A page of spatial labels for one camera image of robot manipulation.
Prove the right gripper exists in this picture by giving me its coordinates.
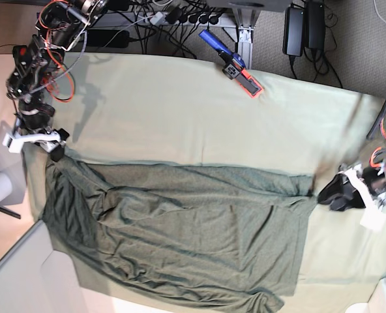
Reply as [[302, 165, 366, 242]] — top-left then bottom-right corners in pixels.
[[18, 104, 70, 161]]

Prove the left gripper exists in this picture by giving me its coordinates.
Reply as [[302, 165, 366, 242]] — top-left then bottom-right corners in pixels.
[[318, 166, 386, 212]]

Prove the green grey T-shirt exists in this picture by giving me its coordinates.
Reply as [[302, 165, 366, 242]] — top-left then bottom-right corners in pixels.
[[42, 156, 316, 312]]

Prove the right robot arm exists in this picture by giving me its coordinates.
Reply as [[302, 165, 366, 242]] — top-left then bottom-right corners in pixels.
[[3, 1, 107, 162]]

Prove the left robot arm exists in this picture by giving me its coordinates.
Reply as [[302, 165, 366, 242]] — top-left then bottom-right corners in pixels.
[[318, 99, 386, 211]]

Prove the light green table cloth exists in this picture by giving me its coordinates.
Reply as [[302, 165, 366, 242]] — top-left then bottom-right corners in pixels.
[[22, 53, 386, 313]]

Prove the black tripod leg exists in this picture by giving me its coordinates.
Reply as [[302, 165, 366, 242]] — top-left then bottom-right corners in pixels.
[[0, 207, 22, 219]]

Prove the black power brick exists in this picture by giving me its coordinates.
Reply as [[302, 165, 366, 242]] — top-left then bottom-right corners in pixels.
[[87, 29, 130, 48]]

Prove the white power strip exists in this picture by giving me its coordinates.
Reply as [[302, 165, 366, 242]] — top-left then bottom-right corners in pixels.
[[141, 11, 237, 29]]

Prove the black power adapter left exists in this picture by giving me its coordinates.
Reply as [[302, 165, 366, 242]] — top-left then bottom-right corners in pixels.
[[282, 7, 304, 57]]

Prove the black power adapter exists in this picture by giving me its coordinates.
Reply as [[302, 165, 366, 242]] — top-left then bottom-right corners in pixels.
[[304, 1, 325, 51], [282, 7, 304, 57]]

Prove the blue orange bar clamp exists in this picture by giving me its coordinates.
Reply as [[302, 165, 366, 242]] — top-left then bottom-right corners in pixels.
[[199, 29, 263, 98]]

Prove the black power adapter right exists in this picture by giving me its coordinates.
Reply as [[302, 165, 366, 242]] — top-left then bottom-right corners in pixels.
[[304, 1, 325, 51]]

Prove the aluminium frame post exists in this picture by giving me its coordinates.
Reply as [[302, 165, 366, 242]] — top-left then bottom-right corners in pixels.
[[232, 8, 259, 69]]

